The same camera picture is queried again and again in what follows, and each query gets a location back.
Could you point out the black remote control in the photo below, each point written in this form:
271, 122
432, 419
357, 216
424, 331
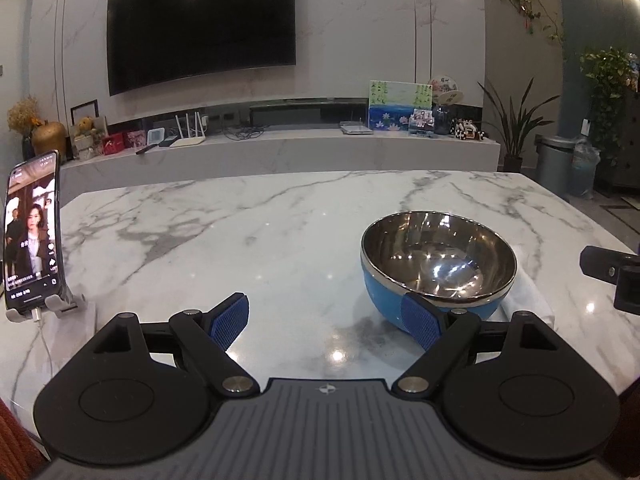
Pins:
146, 149

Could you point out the small white display device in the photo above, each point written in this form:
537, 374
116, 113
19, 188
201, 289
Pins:
155, 136

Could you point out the assorted cabinet-top ornaments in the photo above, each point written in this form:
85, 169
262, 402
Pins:
635, 70

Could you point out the small photo card stand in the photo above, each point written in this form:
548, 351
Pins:
421, 122

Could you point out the blue steel bowl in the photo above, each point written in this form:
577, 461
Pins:
440, 255

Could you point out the white router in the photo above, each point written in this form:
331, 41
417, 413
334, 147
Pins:
189, 139

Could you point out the green trailing pothos plant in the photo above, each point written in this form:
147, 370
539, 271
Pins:
607, 90

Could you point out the grey set-top box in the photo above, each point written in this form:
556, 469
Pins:
356, 129

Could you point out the dark glass jar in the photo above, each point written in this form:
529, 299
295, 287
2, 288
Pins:
442, 120

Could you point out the hanging vine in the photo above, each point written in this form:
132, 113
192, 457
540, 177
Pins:
535, 5

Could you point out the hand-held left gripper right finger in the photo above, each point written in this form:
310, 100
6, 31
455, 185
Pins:
420, 320

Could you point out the teddy bear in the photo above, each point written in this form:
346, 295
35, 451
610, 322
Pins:
86, 132

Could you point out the gold apple-shaped vase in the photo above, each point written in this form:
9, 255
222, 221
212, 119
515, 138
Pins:
49, 141

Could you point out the long-leaved potted plant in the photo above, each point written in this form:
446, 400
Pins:
514, 130

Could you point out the white cloth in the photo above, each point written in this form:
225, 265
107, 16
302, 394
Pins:
530, 305

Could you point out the grey cabinet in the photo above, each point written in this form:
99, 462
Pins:
629, 140

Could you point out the dried flower bunch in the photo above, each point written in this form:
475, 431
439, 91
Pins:
24, 115

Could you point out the black flat television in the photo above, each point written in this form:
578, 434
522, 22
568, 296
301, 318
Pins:
200, 25

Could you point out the marble television console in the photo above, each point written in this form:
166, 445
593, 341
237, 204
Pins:
300, 160

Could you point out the red gift box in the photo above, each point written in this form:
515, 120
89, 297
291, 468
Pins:
112, 145

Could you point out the black smartphone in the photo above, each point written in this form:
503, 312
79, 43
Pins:
32, 230

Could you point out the grey trash can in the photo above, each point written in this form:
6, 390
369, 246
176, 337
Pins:
552, 167

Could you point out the lotus pond painting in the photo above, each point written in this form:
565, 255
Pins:
395, 107

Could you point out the black picture frame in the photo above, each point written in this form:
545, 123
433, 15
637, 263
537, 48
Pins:
84, 109

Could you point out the round decorative fan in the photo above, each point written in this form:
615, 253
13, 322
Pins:
445, 90

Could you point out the small black box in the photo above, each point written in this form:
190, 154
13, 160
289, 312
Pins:
169, 141

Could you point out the clear plastic bag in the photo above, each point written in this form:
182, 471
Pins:
585, 167

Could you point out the pink patterned card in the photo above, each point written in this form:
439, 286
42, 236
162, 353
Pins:
135, 139

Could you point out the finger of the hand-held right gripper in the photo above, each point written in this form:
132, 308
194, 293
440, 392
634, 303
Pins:
600, 262

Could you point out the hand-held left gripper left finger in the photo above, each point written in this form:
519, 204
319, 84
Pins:
230, 317

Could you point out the black and white cow figurines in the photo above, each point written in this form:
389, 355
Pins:
467, 130

